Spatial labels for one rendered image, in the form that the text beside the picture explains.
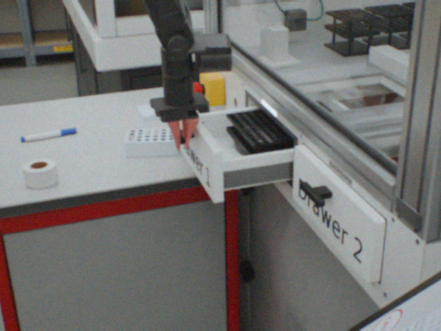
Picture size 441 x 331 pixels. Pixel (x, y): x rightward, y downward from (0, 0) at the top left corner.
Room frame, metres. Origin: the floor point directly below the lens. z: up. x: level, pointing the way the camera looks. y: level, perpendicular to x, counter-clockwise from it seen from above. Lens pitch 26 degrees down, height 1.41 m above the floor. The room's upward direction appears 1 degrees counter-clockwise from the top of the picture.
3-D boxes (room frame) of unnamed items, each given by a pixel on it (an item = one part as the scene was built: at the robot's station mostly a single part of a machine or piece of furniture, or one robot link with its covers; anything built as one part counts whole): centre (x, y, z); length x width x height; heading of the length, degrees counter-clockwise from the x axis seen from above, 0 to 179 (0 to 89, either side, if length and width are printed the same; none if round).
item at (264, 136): (1.27, -0.15, 0.87); 0.22 x 0.18 x 0.06; 107
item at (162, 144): (1.46, 0.16, 0.78); 0.12 x 0.08 x 0.04; 91
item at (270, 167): (1.27, -0.16, 0.86); 0.40 x 0.26 x 0.06; 107
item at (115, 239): (1.56, 0.31, 0.38); 0.62 x 0.58 x 0.76; 17
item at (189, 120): (1.17, 0.08, 0.93); 0.07 x 0.07 x 0.09; 17
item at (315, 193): (0.94, -0.16, 0.91); 0.07 x 0.04 x 0.01; 17
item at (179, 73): (1.17, 0.06, 1.07); 0.07 x 0.06 x 0.07; 97
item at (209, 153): (1.21, 0.04, 0.87); 0.29 x 0.02 x 0.11; 17
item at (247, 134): (1.24, -0.05, 0.90); 0.18 x 0.02 x 0.01; 17
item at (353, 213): (0.95, -0.19, 0.87); 0.29 x 0.02 x 0.11; 17
